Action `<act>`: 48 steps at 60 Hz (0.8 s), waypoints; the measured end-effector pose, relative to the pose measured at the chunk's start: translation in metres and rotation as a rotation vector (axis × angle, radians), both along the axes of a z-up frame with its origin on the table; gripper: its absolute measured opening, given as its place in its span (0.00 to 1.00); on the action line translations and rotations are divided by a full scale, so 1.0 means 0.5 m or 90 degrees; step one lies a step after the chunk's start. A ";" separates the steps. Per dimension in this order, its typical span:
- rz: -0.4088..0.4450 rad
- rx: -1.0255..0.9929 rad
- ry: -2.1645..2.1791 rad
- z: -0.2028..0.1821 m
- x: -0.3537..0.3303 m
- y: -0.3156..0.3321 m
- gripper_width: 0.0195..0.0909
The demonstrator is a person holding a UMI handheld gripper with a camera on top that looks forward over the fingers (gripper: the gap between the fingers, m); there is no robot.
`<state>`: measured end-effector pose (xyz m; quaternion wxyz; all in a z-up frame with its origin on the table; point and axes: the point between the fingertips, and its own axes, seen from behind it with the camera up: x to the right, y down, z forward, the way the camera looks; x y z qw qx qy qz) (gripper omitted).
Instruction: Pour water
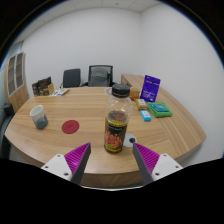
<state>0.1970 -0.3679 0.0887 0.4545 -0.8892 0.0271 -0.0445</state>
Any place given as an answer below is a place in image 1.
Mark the green and white leaflet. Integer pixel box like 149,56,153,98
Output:
49,88,70,97

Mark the white and grey mug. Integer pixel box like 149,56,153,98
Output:
29,104,49,131

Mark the black leather sofa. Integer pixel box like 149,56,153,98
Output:
0,102,16,160

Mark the wooden side cabinet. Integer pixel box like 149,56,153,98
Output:
120,73,146,91

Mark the small light blue box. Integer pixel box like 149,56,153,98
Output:
139,109,153,122

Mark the purple standing pouch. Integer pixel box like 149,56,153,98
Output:
139,74,162,103

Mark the green folded cloth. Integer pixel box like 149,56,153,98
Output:
146,101,174,119

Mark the wooden glass-door shelf cabinet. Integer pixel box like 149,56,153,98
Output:
3,51,30,114

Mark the yellow-brown snack pack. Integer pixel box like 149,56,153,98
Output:
134,98,149,111

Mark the clear drink bottle black cap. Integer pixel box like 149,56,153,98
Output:
103,83,135,155

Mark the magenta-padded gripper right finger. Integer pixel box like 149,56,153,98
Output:
131,142,184,185

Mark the grey mesh office chair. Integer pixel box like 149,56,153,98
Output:
81,64,116,88

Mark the wide dark brown box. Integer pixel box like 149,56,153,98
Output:
37,76,53,90

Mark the small dark brown box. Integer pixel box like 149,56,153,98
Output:
31,81,40,97

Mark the flat round red coaster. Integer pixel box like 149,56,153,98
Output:
61,119,81,135

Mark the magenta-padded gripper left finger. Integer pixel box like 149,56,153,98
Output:
40,142,92,185

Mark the small white round sticker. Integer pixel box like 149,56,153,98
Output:
123,133,138,148

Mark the black office chair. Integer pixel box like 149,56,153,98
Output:
59,68,82,89

